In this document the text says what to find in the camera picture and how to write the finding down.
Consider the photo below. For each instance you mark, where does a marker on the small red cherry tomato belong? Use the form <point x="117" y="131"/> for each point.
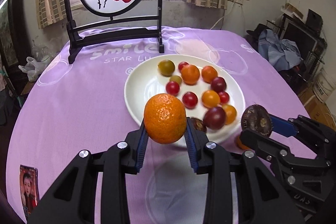
<point x="181" y="65"/>

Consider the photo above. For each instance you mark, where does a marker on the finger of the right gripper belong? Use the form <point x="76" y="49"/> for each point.
<point x="265" y="148"/>
<point x="283" y="127"/>

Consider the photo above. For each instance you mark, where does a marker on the white plastic bag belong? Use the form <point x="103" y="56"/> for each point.
<point x="35" y="68"/>

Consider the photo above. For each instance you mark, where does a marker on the small orange mandarin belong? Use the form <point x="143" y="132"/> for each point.
<point x="240" y="144"/>

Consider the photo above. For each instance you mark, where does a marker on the orange fruit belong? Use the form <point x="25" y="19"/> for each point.
<point x="230" y="112"/>

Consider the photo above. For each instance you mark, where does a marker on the photo card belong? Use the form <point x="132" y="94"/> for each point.
<point x="28" y="180"/>

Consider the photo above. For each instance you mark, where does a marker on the yellow kumquat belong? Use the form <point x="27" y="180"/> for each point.
<point x="176" y="78"/>

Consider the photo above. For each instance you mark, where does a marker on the dark red plum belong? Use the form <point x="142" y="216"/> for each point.
<point x="215" y="118"/>

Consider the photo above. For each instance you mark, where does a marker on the large orange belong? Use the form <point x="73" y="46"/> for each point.
<point x="164" y="118"/>

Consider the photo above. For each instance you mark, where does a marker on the blue clothes pile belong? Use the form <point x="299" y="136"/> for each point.
<point x="282" y="54"/>

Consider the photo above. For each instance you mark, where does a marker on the black monitor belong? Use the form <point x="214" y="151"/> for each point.
<point x="310" y="45"/>

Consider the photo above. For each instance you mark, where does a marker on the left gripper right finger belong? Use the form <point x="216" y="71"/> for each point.
<point x="240" y="180"/>

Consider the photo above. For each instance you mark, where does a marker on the dark passion fruit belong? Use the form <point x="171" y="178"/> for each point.
<point x="198" y="124"/>
<point x="256" y="118"/>

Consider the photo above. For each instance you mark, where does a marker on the purple tablecloth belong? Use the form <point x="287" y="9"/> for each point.
<point x="81" y="106"/>

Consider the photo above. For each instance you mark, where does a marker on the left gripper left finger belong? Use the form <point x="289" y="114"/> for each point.
<point x="71" y="197"/>

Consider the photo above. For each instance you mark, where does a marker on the yellow-orange citrus fruit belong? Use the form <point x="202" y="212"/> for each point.
<point x="166" y="68"/>

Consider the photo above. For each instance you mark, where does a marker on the white bucket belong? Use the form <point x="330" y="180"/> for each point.
<point x="323" y="86"/>

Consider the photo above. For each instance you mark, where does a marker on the white oval plate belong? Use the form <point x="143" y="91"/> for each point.
<point x="145" y="81"/>

